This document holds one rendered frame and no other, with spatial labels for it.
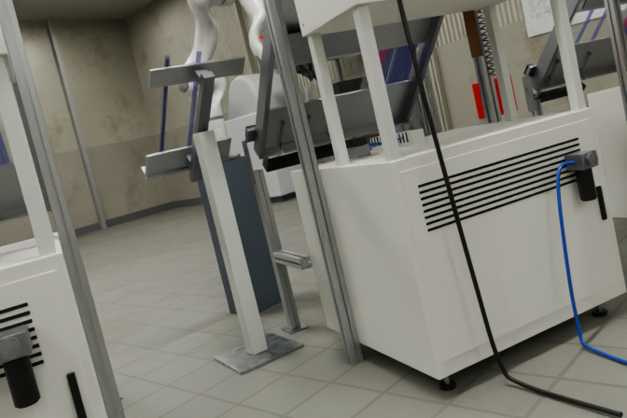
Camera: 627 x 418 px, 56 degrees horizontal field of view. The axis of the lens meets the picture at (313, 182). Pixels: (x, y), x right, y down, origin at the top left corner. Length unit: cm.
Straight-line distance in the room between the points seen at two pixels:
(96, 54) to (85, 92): 69
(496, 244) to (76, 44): 922
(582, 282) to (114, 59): 939
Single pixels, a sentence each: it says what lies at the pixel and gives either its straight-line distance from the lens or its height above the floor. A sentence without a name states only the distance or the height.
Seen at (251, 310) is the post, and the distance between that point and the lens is 216.
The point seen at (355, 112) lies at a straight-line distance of 241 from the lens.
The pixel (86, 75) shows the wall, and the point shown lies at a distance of 1026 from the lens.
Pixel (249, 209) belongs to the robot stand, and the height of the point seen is 46.
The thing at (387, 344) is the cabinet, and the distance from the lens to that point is 175.
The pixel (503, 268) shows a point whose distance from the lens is 165.
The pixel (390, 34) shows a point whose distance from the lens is 226.
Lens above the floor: 73
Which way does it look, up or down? 5 degrees down
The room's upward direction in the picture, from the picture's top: 13 degrees counter-clockwise
